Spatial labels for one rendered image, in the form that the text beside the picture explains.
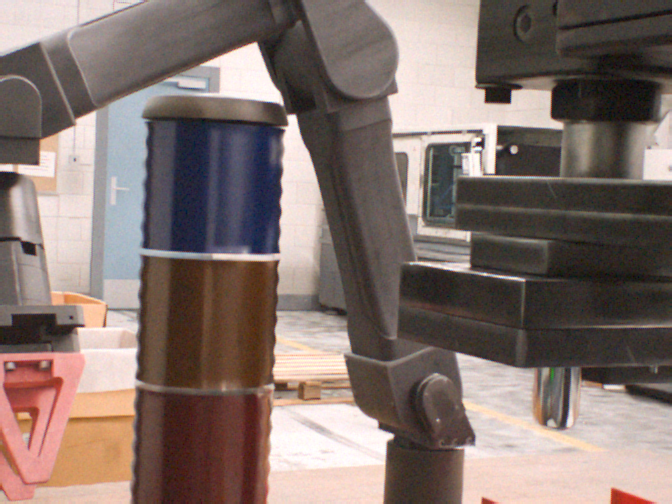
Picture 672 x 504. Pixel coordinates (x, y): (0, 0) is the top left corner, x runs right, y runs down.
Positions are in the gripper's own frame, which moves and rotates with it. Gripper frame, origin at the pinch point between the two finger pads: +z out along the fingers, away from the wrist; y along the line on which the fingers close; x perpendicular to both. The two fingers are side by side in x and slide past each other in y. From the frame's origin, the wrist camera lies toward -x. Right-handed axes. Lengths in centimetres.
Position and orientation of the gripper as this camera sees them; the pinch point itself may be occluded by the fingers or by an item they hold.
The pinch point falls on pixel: (27, 478)
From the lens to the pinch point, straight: 82.4
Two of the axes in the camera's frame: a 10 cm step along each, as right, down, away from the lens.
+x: 8.7, 0.1, 5.0
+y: 4.5, -4.3, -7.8
